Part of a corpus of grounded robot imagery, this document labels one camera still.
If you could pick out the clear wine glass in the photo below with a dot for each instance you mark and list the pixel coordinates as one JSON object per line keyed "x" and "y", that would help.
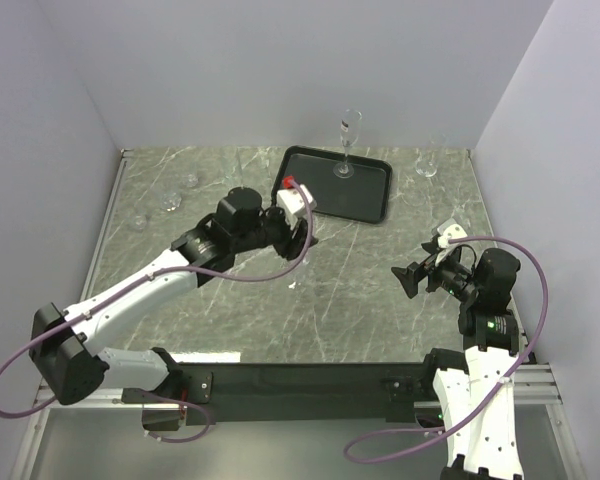
{"x": 300, "y": 275}

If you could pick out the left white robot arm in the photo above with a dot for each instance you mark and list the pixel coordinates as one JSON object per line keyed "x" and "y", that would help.
{"x": 71, "y": 347}

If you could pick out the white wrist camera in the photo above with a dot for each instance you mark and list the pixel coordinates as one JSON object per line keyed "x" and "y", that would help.
{"x": 291, "y": 200}
{"x": 444, "y": 234}

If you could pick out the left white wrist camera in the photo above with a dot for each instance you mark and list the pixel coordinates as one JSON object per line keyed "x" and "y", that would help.
{"x": 291, "y": 200}

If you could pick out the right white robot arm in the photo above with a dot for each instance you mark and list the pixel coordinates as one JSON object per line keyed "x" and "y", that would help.
{"x": 476, "y": 388}

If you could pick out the clear flute glass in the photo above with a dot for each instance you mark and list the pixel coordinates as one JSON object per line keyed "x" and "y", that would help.
{"x": 431, "y": 155}
{"x": 232, "y": 166}

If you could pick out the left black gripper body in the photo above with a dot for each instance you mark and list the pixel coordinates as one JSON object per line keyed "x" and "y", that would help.
{"x": 273, "y": 229}

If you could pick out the black rectangular tray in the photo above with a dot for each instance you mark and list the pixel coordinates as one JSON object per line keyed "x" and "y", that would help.
{"x": 362, "y": 197}

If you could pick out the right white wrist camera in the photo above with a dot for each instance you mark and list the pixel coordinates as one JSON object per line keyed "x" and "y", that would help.
{"x": 444, "y": 234}

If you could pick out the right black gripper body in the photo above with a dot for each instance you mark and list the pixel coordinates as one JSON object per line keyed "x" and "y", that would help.
{"x": 447, "y": 271}

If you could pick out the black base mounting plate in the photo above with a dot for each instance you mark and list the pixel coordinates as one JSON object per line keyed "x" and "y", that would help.
{"x": 233, "y": 392}

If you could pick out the champagne flute with dark mark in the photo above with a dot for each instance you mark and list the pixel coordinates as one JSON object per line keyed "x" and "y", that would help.
{"x": 350, "y": 127}

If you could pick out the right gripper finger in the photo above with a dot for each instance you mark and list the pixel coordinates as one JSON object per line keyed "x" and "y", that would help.
{"x": 431, "y": 247}
{"x": 409, "y": 278}

